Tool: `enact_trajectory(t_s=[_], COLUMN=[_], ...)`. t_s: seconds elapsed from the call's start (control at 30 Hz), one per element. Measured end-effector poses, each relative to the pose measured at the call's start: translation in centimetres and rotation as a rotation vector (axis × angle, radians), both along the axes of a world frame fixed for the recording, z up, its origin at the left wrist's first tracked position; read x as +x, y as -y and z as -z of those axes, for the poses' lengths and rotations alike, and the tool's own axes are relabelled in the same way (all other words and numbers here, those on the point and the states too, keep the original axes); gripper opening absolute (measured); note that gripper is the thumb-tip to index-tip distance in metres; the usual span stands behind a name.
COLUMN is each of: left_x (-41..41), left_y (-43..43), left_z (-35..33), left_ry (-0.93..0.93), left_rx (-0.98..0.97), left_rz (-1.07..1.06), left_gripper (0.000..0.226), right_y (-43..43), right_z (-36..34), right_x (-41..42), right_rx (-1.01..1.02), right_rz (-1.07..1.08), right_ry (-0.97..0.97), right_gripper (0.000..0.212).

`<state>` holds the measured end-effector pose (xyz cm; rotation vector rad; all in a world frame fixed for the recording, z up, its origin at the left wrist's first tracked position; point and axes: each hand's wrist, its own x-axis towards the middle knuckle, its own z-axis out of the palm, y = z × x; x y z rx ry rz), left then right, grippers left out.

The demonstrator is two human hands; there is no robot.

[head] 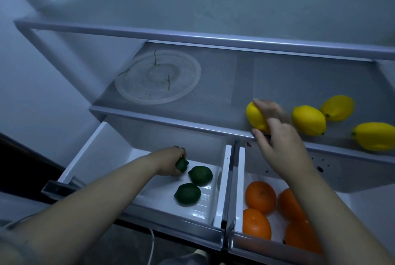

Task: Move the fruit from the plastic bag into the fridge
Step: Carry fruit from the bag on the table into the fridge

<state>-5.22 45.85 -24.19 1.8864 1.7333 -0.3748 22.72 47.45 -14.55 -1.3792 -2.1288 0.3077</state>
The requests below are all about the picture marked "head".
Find person's left hand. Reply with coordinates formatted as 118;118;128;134
148;146;188;178

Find person's right hand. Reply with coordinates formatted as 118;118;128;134
251;98;318;182

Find yellow lemon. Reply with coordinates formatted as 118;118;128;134
351;122;395;152
320;95;355;122
246;101;271;133
291;105;327;137

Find orange fruit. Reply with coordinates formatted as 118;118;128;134
283;220;323;255
277;188;309;222
245;181;277;215
243;208;272;241

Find crisper drawer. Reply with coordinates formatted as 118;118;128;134
42;121;232;251
227;141;395;265

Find person's left forearm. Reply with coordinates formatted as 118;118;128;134
0;153;161;265

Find person's right forearm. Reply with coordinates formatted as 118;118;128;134
287;169;395;265

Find glass refrigerator shelf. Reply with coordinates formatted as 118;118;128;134
14;0;395;62
89;42;395;167

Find black refrigerator body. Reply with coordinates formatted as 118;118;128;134
0;0;395;265

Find clear round plate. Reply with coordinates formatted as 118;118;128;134
114;50;202;105

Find light grey trousers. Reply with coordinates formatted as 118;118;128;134
160;251;216;265

